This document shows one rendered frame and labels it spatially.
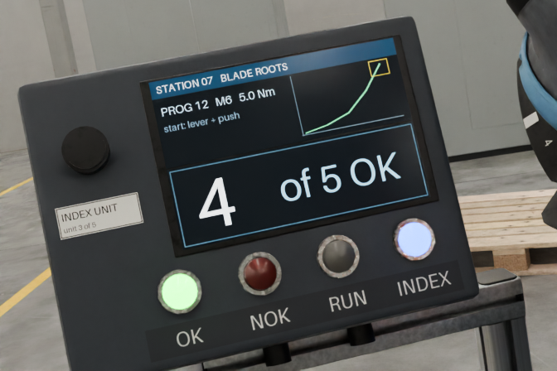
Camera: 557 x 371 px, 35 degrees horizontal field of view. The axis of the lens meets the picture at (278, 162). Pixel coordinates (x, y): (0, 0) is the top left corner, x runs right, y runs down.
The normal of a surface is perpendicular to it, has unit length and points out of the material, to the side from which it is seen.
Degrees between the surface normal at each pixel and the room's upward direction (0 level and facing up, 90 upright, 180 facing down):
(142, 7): 90
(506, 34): 90
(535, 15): 105
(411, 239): 74
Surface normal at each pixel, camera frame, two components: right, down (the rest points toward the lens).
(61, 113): 0.13, -0.14
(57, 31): -0.11, 0.18
